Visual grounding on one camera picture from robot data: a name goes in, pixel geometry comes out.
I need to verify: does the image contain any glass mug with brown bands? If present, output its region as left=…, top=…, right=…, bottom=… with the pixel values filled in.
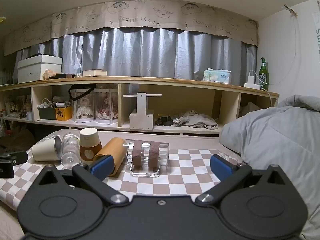
left=124, top=139, right=170, bottom=178

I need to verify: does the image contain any white and brown paper cup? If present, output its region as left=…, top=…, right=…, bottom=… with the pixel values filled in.
left=80, top=127, right=102, bottom=161

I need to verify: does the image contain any tan cylindrical cup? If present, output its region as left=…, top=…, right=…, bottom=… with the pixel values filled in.
left=92, top=137, right=127, bottom=180

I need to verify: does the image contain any clear stemmed glass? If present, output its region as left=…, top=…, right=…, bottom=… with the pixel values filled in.
left=60, top=134, right=81, bottom=169

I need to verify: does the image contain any cream ceramic mug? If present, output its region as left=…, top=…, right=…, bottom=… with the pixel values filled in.
left=31, top=135, right=62, bottom=161

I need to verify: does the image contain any dark green box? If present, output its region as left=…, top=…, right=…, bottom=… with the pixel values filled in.
left=37, top=107, right=56, bottom=120

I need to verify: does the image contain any yellow box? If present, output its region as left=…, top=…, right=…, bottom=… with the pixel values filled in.
left=55, top=106, right=73, bottom=121

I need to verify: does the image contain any crumpled grey clothing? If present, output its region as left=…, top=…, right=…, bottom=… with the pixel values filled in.
left=172, top=110, right=219, bottom=130

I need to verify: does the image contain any grey duvet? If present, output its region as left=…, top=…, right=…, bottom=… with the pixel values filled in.
left=219, top=95, right=319, bottom=239

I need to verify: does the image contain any white wooden stand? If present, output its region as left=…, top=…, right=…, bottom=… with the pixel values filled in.
left=123, top=92, right=162, bottom=131

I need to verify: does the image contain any right clear doll jar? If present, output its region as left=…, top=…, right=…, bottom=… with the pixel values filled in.
left=94, top=88, right=118, bottom=125

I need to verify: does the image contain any clear doll jar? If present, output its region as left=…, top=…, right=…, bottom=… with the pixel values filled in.
left=69, top=88, right=94, bottom=123
left=94, top=88, right=118, bottom=125

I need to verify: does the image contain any left clear doll jar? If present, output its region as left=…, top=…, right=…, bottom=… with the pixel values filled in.
left=69, top=88, right=94, bottom=123

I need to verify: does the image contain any wooden shelf unit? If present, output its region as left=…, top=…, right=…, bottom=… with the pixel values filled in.
left=1, top=76, right=279, bottom=135

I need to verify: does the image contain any white power strip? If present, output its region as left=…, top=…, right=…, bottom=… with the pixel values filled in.
left=244, top=83, right=260, bottom=90

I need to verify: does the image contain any white storage box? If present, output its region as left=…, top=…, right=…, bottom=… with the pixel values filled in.
left=17, top=55, right=62, bottom=83

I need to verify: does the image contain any white charger plug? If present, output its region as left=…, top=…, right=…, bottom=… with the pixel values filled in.
left=247, top=70, right=256, bottom=85

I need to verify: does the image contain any tissue pack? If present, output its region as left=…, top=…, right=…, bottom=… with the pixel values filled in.
left=203, top=68, right=231, bottom=85

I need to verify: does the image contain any green glass bottle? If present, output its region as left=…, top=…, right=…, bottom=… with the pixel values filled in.
left=259, top=57, right=269, bottom=91

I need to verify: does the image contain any book on shelf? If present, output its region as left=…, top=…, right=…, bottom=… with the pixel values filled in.
left=82, top=69, right=107, bottom=77

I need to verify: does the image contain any silver grey curtain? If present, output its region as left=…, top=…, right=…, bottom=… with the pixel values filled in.
left=14, top=28, right=257, bottom=86

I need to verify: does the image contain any beige cartoon valance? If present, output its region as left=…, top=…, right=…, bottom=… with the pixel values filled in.
left=4, top=0, right=258, bottom=55

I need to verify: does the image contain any white paper bag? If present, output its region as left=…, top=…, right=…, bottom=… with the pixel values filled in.
left=312, top=11, right=320, bottom=56

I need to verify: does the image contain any white charging cable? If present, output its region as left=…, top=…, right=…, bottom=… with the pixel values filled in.
left=249, top=69, right=273, bottom=108

